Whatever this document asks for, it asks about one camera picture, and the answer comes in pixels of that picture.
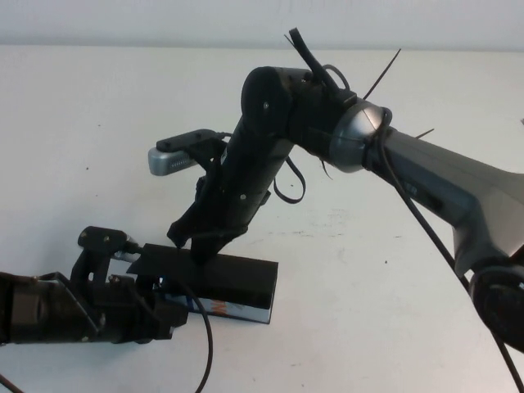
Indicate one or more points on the black glasses case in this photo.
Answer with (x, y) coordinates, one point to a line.
(237, 278)

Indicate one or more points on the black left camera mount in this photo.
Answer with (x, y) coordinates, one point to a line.
(88, 266)

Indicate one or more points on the short black zip tie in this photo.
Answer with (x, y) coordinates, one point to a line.
(425, 133)
(326, 170)

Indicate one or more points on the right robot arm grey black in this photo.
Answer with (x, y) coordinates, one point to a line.
(450, 184)

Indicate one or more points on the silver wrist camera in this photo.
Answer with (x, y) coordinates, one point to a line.
(168, 161)
(102, 237)

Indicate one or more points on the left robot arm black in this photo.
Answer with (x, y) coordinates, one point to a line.
(24, 307)

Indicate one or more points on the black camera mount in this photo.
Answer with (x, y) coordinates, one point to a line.
(210, 153)
(88, 266)

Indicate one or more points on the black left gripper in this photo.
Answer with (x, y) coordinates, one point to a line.
(123, 315)

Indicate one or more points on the long black zip tie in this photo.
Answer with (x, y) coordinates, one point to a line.
(382, 75)

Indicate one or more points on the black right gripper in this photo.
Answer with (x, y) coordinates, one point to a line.
(245, 184)

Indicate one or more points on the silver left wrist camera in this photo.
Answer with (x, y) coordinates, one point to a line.
(102, 237)

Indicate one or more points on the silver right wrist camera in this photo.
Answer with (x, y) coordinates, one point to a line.
(168, 161)

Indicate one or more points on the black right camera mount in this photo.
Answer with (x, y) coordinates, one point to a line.
(210, 153)

